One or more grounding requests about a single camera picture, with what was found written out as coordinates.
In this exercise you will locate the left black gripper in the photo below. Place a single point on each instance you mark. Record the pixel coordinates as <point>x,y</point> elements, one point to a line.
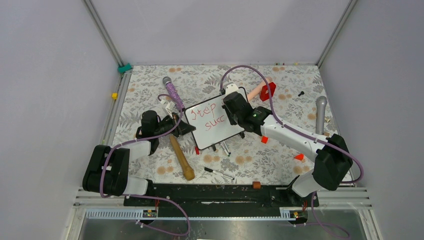
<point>182,128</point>

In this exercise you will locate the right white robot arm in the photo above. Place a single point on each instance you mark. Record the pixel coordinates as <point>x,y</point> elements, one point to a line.
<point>329,154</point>

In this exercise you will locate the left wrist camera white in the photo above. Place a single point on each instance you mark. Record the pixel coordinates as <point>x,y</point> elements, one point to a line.
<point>169,107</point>

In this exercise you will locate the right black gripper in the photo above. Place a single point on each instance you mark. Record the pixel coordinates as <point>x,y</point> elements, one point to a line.
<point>232,121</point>

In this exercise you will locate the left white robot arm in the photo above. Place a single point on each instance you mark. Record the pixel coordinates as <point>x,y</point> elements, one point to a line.
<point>108,169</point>

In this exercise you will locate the black capped marker front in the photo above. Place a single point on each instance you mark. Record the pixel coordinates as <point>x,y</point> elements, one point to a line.
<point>209,170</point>

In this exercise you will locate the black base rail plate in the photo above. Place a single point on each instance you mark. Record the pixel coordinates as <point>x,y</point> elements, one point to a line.
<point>216,200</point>

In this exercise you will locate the small yellow cube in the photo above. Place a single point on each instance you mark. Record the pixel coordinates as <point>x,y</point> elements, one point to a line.
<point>114,96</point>

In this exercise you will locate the small red cube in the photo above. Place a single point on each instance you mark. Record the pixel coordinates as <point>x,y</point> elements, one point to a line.
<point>264,139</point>

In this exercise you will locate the small brown wooden cube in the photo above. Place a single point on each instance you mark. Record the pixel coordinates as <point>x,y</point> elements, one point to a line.
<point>256,185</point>

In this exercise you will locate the teal corner clip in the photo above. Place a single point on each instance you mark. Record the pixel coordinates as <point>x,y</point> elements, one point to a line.
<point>124,68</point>

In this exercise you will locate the black capped marker by board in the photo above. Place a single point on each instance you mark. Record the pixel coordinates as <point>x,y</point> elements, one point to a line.
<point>228,148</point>

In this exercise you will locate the red triangular block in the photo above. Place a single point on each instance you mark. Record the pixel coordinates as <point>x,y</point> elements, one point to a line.
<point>299,157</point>

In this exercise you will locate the white whiteboard black frame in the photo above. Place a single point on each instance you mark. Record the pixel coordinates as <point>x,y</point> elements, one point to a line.
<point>211,122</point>

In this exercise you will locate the red square block with hole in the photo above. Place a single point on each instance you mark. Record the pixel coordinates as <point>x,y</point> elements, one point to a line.
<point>267,91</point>

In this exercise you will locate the purple glitter microphone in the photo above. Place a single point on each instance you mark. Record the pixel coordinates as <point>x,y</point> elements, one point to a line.
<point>173,92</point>

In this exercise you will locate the pink toy microphone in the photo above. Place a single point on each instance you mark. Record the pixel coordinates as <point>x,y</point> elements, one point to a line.
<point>255,91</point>

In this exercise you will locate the silver grey microphone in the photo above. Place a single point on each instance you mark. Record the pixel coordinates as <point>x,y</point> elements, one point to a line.
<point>321,103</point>

